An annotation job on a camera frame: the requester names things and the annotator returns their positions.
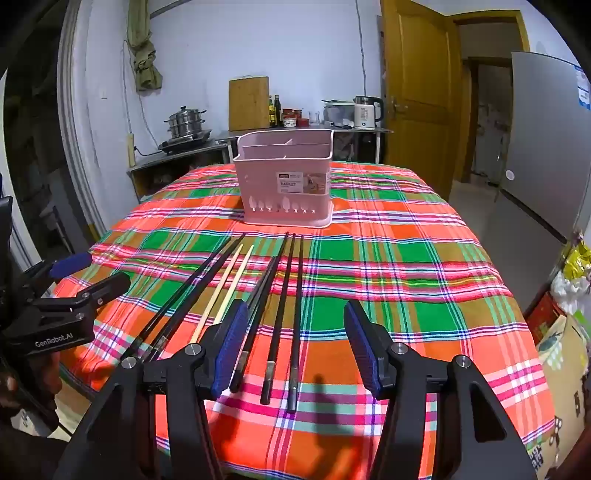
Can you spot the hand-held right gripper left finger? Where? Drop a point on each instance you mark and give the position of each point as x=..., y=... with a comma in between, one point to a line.
x=228, y=346

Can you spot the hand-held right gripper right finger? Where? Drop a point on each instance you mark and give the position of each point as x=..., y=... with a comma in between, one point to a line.
x=362, y=350

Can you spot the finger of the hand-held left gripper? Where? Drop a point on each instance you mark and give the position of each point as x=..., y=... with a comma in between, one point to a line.
x=69, y=265
x=108, y=286

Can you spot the wooden chopstick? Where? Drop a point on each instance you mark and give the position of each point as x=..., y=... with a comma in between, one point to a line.
x=235, y=281
x=217, y=295

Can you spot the black chopstick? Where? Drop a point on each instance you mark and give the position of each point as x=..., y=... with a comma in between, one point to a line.
x=203, y=286
x=261, y=286
x=184, y=290
x=279, y=318
x=296, y=323
x=273, y=272

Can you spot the pink utensil basket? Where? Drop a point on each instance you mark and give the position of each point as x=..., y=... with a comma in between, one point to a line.
x=258, y=184

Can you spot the plaid tablecloth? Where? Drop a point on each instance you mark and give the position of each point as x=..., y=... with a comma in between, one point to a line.
x=392, y=258

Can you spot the yellow power strip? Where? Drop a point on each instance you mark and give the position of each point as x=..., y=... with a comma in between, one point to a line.
x=130, y=150

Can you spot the low metal shelf unit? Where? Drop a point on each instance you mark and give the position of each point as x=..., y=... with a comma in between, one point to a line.
x=157, y=162

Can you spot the black cooktop stove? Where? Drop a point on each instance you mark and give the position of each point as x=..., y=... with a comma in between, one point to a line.
x=184, y=143

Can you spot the steel steamer pot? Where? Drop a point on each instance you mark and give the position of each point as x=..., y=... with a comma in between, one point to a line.
x=184, y=122

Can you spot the red box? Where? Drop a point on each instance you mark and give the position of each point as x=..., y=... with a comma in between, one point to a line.
x=547, y=318

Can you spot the printed cardboard box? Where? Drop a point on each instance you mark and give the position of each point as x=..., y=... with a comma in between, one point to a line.
x=568, y=392

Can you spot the hanging green cloth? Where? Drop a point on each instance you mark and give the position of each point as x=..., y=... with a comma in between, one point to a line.
x=143, y=64

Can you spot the metal kitchen counter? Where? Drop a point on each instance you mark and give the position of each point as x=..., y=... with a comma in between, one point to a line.
x=360, y=131

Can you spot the wooden cutting board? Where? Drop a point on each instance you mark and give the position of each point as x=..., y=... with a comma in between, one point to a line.
x=249, y=104

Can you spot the yellow plastic bag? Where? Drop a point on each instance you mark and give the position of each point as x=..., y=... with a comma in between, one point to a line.
x=577, y=261

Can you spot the white electric kettle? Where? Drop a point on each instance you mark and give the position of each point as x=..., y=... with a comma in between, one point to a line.
x=364, y=115

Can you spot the yellow oil bottle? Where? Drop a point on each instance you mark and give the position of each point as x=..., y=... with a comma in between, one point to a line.
x=271, y=113

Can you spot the clear drinking glass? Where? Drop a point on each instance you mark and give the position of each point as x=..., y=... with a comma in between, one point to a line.
x=314, y=118

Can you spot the clear plastic food container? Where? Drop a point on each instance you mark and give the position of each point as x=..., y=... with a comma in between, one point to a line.
x=337, y=113

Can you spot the dark sauce bottle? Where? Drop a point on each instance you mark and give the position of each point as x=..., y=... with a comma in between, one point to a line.
x=277, y=110

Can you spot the wooden door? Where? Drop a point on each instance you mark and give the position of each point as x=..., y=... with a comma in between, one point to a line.
x=415, y=92

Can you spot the silver refrigerator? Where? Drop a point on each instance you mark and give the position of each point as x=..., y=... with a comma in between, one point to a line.
x=540, y=138

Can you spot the wooden door frame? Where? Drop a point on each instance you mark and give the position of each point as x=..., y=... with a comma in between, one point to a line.
x=489, y=18

